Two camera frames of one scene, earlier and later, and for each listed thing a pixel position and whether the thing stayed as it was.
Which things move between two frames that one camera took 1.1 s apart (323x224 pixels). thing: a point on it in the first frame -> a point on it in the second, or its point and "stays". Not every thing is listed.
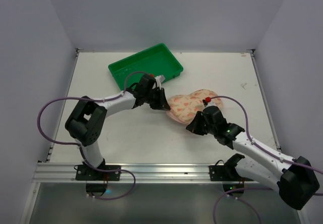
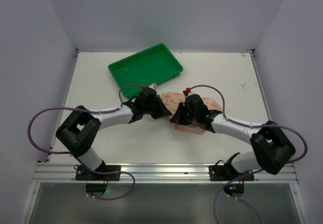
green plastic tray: [155, 60] stays
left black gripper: [156, 97] -> [156, 107]
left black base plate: [85, 173] stays
